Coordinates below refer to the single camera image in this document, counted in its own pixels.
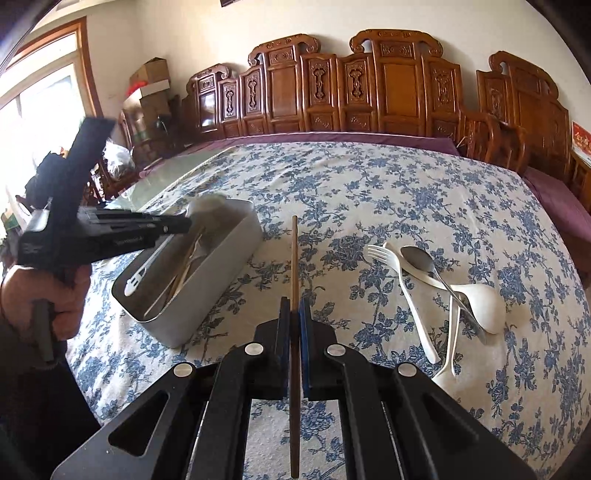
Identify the white slotted spoon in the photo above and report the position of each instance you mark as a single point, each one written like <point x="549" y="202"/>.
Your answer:
<point x="136" y="279"/>

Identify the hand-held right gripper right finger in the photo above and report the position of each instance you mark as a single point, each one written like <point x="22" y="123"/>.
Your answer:
<point x="305" y="332"/>

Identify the red desk calendar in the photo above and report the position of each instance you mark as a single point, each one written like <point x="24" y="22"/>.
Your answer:
<point x="582" y="141"/>

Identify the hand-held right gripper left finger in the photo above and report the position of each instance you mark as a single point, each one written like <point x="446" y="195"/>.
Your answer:
<point x="282" y="332"/>

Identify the open cardboard box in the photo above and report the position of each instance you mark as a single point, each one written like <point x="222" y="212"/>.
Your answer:
<point x="150" y="71"/>

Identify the red flowers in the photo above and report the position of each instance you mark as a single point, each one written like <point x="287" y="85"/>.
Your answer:
<point x="137" y="86"/>

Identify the white soup spoon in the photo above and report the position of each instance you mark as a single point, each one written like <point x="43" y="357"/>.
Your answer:
<point x="480" y="309"/>

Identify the carved wooden armchair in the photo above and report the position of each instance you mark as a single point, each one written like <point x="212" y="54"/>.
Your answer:
<point x="531" y="110"/>

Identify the carved wooden sofa bench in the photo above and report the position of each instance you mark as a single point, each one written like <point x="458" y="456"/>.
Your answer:
<point x="286" y="92"/>

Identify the clear plastic bag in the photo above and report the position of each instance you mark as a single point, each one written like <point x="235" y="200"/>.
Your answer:
<point x="117" y="159"/>

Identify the white slim spoon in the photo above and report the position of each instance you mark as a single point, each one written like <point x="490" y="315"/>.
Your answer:
<point x="451" y="341"/>

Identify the metal spoon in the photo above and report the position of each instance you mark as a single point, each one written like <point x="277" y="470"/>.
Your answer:
<point x="415" y="261"/>

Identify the black cloth pile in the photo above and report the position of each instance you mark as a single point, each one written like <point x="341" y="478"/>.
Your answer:
<point x="44" y="180"/>

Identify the person's left hand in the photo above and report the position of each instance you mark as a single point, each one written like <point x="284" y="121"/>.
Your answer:
<point x="64" y="295"/>

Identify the white flat box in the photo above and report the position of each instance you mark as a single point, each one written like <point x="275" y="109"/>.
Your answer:
<point x="147" y="90"/>

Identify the brown cardboard carton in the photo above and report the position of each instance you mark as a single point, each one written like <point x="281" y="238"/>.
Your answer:
<point x="154" y="110"/>

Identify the person's left forearm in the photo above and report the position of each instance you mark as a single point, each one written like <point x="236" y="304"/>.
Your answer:
<point x="37" y="415"/>

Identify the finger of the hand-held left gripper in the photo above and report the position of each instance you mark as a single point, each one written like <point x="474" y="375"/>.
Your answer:
<point x="152" y="224"/>

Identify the wood framed window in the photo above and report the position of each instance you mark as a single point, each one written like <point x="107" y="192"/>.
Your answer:
<point x="41" y="92"/>

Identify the purple armchair cushion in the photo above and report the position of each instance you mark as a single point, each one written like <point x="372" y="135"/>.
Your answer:
<point x="554" y="194"/>

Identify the blue floral tablecloth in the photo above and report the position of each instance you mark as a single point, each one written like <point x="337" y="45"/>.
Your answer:
<point x="369" y="194"/>

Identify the white plastic fork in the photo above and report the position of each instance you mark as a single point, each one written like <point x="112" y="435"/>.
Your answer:
<point x="406" y="295"/>

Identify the grey metal utensil box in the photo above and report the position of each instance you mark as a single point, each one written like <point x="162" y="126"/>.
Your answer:
<point x="207" y="304"/>

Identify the carved wooden chair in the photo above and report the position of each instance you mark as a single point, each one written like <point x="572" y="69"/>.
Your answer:
<point x="134" y="147"/>

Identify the purple sofa cushion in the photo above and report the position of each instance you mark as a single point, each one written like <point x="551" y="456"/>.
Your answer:
<point x="415" y="141"/>

